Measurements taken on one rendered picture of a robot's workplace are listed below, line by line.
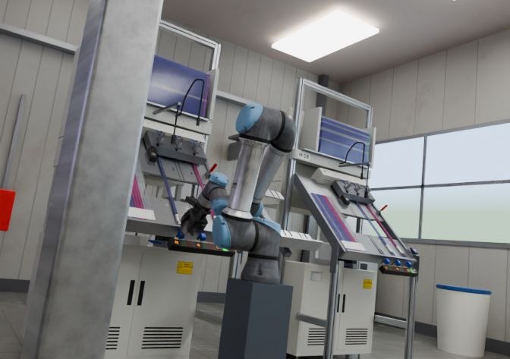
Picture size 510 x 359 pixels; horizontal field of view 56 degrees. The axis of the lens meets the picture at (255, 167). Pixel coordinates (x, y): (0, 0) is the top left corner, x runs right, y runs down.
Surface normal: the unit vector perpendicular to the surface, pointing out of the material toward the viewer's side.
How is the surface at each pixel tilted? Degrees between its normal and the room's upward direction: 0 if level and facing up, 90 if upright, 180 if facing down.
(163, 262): 90
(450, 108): 90
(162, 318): 90
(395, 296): 90
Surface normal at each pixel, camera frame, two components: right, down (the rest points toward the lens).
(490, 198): -0.84, -0.19
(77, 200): 0.59, -0.07
